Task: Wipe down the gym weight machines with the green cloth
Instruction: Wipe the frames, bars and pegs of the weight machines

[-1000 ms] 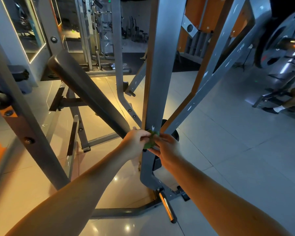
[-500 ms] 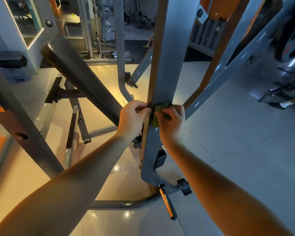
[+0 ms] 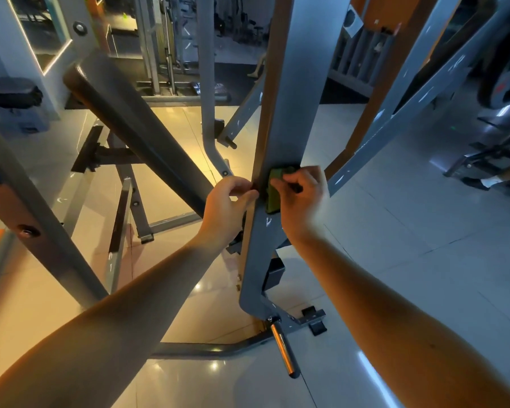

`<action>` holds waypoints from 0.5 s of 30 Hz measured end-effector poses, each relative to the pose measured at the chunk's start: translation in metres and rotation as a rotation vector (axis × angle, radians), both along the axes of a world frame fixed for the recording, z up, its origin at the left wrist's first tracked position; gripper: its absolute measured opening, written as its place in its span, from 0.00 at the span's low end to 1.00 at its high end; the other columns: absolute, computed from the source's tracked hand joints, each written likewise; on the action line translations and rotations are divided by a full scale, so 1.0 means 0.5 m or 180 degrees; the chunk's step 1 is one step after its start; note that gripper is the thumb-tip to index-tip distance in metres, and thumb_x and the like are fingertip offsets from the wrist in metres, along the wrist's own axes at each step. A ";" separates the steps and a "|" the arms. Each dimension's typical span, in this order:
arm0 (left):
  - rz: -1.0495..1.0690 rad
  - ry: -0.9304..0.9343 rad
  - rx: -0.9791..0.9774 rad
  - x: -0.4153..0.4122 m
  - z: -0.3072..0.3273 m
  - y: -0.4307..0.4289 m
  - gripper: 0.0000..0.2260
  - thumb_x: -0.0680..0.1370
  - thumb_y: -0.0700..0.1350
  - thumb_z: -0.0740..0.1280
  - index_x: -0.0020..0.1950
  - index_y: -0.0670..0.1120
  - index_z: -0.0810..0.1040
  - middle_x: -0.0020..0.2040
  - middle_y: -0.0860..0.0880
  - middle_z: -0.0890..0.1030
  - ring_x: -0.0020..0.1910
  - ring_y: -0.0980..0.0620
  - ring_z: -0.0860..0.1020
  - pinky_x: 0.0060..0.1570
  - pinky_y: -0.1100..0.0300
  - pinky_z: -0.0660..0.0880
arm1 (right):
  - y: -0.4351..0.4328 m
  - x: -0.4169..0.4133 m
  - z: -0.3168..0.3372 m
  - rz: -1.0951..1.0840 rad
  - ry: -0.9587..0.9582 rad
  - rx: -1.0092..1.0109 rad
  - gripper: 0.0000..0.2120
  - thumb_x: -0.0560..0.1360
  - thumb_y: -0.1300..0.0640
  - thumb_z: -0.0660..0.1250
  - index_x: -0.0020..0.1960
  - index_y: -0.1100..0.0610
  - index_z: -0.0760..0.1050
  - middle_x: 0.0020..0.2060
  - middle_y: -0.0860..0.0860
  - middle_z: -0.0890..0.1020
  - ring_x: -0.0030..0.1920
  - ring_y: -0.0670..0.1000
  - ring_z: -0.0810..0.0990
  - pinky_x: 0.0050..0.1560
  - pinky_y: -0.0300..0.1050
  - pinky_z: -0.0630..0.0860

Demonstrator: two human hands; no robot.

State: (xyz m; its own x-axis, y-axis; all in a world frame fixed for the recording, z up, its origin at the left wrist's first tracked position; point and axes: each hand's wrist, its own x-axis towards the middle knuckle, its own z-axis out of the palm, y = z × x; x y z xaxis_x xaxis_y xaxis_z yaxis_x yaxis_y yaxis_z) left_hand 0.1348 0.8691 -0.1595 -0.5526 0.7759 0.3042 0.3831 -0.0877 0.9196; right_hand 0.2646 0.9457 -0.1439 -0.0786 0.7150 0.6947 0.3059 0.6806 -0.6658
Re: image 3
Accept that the person's left hand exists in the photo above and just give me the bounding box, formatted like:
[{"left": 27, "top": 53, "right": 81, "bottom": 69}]
[{"left": 195, "top": 176, "right": 261, "bottom": 252}]

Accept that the person's right hand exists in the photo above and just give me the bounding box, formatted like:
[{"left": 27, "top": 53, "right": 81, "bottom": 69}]
[{"left": 269, "top": 165, "right": 329, "bottom": 247}]

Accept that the green cleaning cloth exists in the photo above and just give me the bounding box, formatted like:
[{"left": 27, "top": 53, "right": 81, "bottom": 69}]
[{"left": 266, "top": 167, "right": 299, "bottom": 216}]

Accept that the grey steel gym machine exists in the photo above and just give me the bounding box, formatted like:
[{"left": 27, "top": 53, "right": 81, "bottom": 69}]
[{"left": 0, "top": 0, "right": 510, "bottom": 362}]

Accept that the person's left forearm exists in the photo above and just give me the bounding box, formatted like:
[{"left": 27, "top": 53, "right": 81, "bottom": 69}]
[{"left": 0, "top": 237, "right": 226, "bottom": 408}]

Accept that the person's right forearm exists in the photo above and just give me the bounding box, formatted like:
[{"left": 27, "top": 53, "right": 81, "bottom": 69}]
[{"left": 289, "top": 237, "right": 510, "bottom": 408}]

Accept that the chrome weight storage peg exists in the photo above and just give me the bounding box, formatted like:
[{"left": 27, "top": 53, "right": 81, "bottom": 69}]
[{"left": 269, "top": 318, "right": 302, "bottom": 380}]

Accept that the grey trash bin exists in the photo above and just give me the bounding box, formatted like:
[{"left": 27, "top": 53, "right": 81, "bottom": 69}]
[{"left": 0, "top": 77, "right": 50, "bottom": 134}]

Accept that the grey cable machine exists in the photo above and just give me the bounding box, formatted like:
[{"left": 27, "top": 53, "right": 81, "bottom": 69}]
[{"left": 131, "top": 0, "right": 207, "bottom": 99}]

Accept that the white pillar with lit frame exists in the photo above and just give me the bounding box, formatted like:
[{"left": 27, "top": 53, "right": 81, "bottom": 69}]
[{"left": 0, "top": 0, "right": 103, "bottom": 116}]

